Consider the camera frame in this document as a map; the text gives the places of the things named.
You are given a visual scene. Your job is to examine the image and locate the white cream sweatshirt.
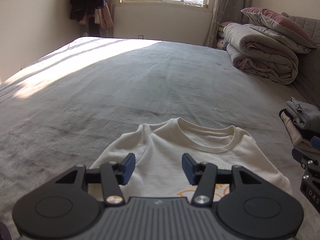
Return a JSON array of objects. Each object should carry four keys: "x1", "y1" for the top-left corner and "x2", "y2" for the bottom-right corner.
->
[{"x1": 91, "y1": 118, "x2": 292, "y2": 199}]

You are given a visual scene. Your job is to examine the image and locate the hanging dark clothes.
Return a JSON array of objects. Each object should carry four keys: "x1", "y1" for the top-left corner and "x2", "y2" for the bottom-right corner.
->
[{"x1": 69, "y1": 0, "x2": 114, "y2": 37}]

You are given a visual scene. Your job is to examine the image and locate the folded beige garment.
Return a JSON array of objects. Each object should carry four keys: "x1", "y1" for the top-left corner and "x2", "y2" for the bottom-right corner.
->
[{"x1": 280, "y1": 112, "x2": 319, "y2": 154}]

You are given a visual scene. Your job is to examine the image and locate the folded black garment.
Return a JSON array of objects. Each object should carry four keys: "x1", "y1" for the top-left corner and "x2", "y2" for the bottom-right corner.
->
[{"x1": 279, "y1": 109, "x2": 319, "y2": 142}]

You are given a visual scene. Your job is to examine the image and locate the folded grey garment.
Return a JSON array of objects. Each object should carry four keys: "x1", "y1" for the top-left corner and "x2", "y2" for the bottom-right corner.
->
[{"x1": 286, "y1": 97, "x2": 320, "y2": 133}]

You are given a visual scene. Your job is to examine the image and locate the grey bed blanket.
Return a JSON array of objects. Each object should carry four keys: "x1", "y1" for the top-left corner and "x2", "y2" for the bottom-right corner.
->
[{"x1": 1, "y1": 37, "x2": 319, "y2": 239}]

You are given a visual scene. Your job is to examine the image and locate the grey quilted headboard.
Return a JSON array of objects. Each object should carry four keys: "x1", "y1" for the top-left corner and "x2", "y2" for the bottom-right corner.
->
[{"x1": 282, "y1": 12, "x2": 319, "y2": 107}]

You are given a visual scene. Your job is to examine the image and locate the folded grey pink quilt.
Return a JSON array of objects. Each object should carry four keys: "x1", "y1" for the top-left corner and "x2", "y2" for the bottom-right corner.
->
[{"x1": 223, "y1": 23, "x2": 299, "y2": 85}]

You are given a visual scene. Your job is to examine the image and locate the pink grey pillow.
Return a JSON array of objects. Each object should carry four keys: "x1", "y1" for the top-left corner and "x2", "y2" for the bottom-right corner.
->
[{"x1": 241, "y1": 7, "x2": 316, "y2": 54}]

